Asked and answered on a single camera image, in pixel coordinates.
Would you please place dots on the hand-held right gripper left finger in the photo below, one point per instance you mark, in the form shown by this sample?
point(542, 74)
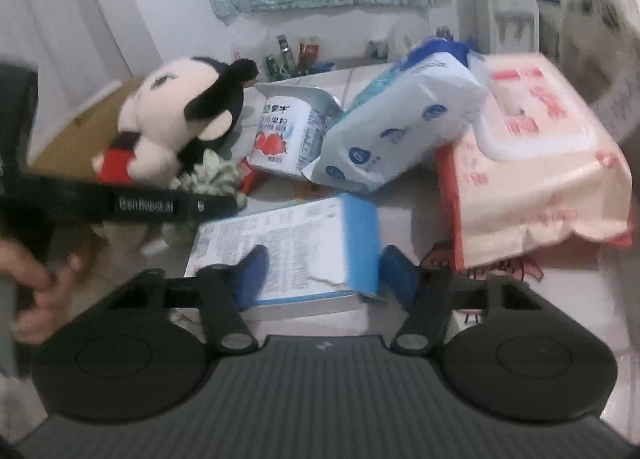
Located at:
point(252, 276)

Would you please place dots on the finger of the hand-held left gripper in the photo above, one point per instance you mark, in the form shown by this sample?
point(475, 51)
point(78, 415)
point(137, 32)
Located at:
point(215, 207)

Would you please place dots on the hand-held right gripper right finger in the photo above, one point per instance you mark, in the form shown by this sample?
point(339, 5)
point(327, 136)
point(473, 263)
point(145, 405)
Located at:
point(397, 276)

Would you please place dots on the green white fabric scrunchie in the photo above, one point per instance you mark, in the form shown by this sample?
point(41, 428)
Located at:
point(212, 179)

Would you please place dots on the blue white carton box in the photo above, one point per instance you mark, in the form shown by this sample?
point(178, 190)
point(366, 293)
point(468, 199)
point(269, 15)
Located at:
point(300, 234)

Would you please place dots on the brown cardboard box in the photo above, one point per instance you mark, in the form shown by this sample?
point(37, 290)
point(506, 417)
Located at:
point(70, 139)

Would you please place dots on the strawberry print yogurt cup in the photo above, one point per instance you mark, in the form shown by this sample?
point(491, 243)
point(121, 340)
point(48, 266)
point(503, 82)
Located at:
point(285, 134)

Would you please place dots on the plush doll red dress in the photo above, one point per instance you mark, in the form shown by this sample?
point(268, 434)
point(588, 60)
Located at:
point(165, 109)

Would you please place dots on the blue white wipes pack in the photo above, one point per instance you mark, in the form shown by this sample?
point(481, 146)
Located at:
point(395, 134)

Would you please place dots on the peach wet wipes pack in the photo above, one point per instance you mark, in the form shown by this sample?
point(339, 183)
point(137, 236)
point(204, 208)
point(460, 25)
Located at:
point(535, 174)

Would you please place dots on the person's left hand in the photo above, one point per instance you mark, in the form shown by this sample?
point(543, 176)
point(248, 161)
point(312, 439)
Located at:
point(40, 289)

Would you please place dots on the small red packet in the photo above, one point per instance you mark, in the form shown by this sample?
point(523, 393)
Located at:
point(247, 176)

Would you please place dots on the small green glass bottle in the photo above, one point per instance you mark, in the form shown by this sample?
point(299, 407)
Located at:
point(271, 68)

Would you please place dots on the dark bottle silver cap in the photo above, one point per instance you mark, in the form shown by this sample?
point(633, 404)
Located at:
point(286, 56)

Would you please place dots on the red label bottle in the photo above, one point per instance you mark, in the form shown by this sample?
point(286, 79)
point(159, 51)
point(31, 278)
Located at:
point(309, 53)

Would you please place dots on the white curtain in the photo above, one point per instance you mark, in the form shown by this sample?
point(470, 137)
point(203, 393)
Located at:
point(65, 4)

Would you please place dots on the white water dispenser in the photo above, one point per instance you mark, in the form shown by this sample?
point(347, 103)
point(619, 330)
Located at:
point(505, 24)

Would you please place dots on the white knitted blanket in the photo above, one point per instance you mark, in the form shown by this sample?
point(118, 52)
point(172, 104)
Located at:
point(600, 29)

